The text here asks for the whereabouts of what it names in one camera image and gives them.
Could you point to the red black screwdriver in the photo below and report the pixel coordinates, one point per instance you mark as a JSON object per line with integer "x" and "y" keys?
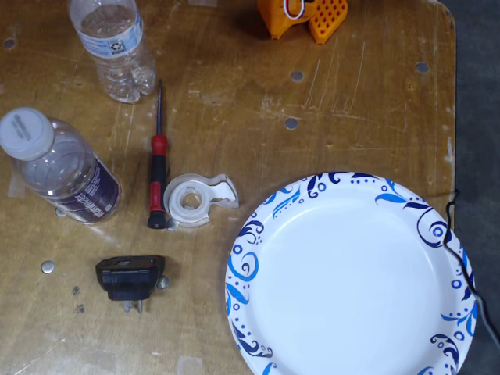
{"x": 158, "y": 176}

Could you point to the clear water bottle blue label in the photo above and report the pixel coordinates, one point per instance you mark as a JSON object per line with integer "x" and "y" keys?
{"x": 117, "y": 62}

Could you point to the round metal table rivet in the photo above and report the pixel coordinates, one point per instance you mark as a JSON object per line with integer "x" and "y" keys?
{"x": 9, "y": 43}
{"x": 163, "y": 283}
{"x": 421, "y": 68}
{"x": 291, "y": 123}
{"x": 297, "y": 75}
{"x": 172, "y": 225}
{"x": 60, "y": 213}
{"x": 47, "y": 267}

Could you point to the white paper plate blue pattern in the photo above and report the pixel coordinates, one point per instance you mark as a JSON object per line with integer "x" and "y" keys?
{"x": 343, "y": 273}

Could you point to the clear tape dispenser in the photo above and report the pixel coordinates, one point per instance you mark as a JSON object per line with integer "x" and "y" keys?
{"x": 176, "y": 197}

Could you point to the black plug adapter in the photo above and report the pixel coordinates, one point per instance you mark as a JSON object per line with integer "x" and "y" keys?
{"x": 129, "y": 279}

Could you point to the clear bottle purple label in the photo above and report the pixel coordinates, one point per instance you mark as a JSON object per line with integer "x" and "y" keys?
{"x": 66, "y": 176}

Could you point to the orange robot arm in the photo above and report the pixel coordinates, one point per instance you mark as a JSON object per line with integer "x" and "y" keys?
{"x": 281, "y": 19}

